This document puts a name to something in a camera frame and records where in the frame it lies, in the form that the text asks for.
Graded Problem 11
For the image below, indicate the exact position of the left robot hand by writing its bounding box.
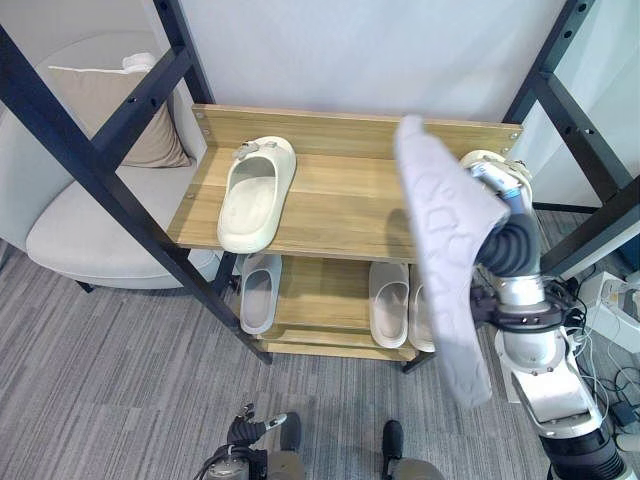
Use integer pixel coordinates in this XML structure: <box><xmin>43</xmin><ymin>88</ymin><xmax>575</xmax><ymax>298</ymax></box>
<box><xmin>226</xmin><ymin>402</ymin><xmax>289</xmax><ymax>452</ymax></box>

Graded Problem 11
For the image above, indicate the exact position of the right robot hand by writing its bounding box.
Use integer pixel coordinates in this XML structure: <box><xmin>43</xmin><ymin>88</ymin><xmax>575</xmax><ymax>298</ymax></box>
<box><xmin>466</xmin><ymin>158</ymin><xmax>545</xmax><ymax>279</ymax></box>

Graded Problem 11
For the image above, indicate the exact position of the pale lavender slipper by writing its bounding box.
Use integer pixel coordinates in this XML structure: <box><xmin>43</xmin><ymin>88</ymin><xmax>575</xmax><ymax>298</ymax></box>
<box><xmin>393</xmin><ymin>115</ymin><xmax>512</xmax><ymax>409</ymax></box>

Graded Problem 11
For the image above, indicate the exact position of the wooden two-tier shoe rack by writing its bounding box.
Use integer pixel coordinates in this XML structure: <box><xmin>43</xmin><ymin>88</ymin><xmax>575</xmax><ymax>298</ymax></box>
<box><xmin>165</xmin><ymin>103</ymin><xmax>524</xmax><ymax>375</ymax></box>

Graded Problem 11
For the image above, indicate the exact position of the cream slipper with charms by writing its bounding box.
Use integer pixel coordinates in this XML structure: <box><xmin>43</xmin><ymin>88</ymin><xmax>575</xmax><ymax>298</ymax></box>
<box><xmin>216</xmin><ymin>136</ymin><xmax>298</xmax><ymax>253</ymax></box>
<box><xmin>458</xmin><ymin>150</ymin><xmax>534</xmax><ymax>202</ymax></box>

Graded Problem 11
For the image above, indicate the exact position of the white device box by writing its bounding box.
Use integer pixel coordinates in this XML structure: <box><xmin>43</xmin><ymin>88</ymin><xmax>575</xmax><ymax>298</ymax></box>
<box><xmin>578</xmin><ymin>271</ymin><xmax>640</xmax><ymax>354</ymax></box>

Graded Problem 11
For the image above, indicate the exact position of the plain cream slipper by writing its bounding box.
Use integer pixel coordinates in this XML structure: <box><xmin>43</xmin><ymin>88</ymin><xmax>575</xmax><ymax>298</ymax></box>
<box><xmin>368</xmin><ymin>261</ymin><xmax>412</xmax><ymax>349</ymax></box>
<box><xmin>408</xmin><ymin>263</ymin><xmax>442</xmax><ymax>354</ymax></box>

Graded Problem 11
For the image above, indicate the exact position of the pale grey slipper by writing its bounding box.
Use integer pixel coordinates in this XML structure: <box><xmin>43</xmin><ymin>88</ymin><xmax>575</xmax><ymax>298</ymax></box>
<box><xmin>239</xmin><ymin>253</ymin><xmax>284</xmax><ymax>335</ymax></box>

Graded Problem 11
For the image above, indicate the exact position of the black power adapter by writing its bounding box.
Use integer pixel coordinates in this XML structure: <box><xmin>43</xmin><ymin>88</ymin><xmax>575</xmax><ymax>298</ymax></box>
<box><xmin>612</xmin><ymin>398</ymin><xmax>640</xmax><ymax>425</ymax></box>

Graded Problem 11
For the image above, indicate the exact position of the beige fabric armchair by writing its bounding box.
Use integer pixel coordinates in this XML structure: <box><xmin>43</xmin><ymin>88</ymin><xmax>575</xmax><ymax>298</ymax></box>
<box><xmin>0</xmin><ymin>30</ymin><xmax>224</xmax><ymax>294</ymax></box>

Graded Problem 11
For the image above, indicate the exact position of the beige cushion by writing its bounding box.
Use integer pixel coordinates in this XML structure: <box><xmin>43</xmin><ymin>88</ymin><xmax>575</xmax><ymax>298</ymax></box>
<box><xmin>47</xmin><ymin>64</ymin><xmax>194</xmax><ymax>169</ymax></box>

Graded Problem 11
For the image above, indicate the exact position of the small white cloth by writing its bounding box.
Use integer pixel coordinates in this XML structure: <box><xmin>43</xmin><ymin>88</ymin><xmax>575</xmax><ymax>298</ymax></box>
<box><xmin>121</xmin><ymin>51</ymin><xmax>160</xmax><ymax>72</ymax></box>

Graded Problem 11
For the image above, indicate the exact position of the black metal frame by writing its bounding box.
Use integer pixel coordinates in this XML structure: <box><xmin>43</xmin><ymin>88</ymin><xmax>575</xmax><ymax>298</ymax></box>
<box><xmin>0</xmin><ymin>0</ymin><xmax>274</xmax><ymax>366</ymax></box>
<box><xmin>501</xmin><ymin>0</ymin><xmax>640</xmax><ymax>279</ymax></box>

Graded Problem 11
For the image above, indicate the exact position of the white cable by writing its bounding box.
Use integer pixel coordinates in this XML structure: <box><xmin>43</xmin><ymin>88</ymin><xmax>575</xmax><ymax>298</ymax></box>
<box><xmin>569</xmin><ymin>319</ymin><xmax>619</xmax><ymax>419</ymax></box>

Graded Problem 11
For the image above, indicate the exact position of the black cable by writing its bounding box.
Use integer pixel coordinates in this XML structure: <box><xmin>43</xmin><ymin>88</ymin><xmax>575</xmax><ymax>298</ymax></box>
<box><xmin>597</xmin><ymin>365</ymin><xmax>640</xmax><ymax>404</ymax></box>

